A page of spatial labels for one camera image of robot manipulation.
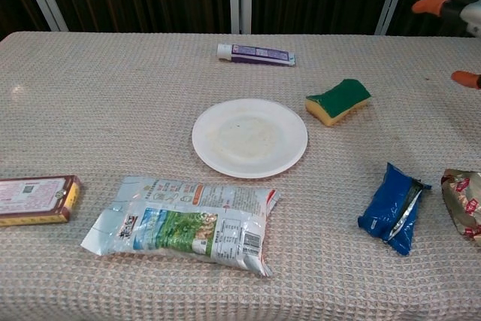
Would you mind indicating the right silver robot hand orange fingertips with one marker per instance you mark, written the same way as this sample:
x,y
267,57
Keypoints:
x,y
466,9

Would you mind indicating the green yellow sponge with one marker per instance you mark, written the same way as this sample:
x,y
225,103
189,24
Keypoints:
x,y
340,101

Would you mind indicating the white round plate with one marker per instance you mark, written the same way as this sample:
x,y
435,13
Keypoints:
x,y
250,138

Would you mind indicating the gold red snack packet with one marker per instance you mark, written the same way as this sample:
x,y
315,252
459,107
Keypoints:
x,y
464,200

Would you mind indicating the purple white toothpaste tube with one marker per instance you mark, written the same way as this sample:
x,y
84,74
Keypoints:
x,y
259,55

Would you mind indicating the blue snack packet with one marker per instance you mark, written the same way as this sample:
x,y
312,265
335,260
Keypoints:
x,y
392,208

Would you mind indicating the white green snack bag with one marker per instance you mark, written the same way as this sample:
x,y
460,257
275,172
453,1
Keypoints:
x,y
180,223

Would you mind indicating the beige waffle tablecloth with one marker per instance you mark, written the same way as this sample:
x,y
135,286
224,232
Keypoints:
x,y
112,110

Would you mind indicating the red yellow cardboard box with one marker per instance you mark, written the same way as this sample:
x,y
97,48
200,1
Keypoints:
x,y
35,198

